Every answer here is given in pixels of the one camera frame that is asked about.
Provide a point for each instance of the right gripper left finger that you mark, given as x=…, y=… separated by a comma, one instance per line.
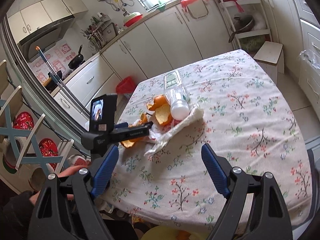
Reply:
x=101, y=170

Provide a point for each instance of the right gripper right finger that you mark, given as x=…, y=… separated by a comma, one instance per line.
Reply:
x=218, y=169

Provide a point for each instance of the white paper napkin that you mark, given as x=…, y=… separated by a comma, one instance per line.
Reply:
x=160, y=142

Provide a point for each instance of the orange peel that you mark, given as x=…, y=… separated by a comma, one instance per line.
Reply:
x=161, y=109

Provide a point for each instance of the clear plastic bottle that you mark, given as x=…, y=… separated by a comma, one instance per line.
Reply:
x=176, y=95

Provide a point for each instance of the red-lined small trash bin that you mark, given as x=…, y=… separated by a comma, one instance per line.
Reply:
x=126, y=87

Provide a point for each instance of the yellow plastic trash bucket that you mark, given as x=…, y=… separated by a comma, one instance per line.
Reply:
x=167, y=233

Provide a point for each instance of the white kitchen trolley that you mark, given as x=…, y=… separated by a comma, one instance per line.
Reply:
x=250, y=41

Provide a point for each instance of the floral tablecloth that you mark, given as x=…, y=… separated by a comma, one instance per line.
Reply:
x=246, y=120

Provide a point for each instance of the black frying pan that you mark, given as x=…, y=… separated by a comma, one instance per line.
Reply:
x=78, y=60

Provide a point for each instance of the blue white folding rack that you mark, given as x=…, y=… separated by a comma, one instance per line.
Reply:
x=24, y=142

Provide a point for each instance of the red basin with lid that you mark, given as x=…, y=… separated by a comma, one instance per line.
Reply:
x=131, y=18

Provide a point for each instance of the small white stool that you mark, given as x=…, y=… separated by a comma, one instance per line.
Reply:
x=270, y=58

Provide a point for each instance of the wok on trolley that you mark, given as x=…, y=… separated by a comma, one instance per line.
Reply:
x=242, y=24

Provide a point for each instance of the white cutting board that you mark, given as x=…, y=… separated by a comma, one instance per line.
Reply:
x=197, y=9

